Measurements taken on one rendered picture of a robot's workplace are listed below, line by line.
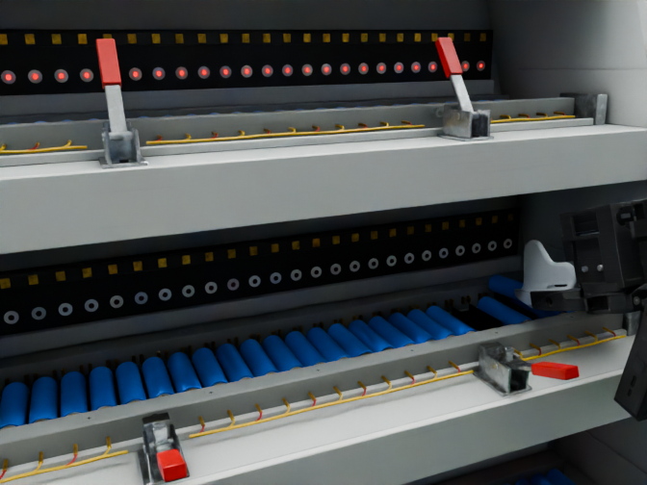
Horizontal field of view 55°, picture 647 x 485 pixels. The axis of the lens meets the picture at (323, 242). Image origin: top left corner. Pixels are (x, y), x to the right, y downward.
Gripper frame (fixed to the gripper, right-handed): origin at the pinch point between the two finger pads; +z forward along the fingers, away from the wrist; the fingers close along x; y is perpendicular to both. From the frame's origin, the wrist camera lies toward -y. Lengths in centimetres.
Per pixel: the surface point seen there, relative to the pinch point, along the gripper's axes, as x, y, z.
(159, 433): 36.1, -3.1, -7.1
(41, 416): 43.1, -1.6, -0.4
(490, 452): 12.2, -10.1, -6.9
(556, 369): 10.0, -3.6, -13.1
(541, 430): 7.5, -9.5, -7.2
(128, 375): 37.0, -0.3, 2.9
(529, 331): 4.5, -2.3, -3.8
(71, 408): 41.1, -1.5, -0.2
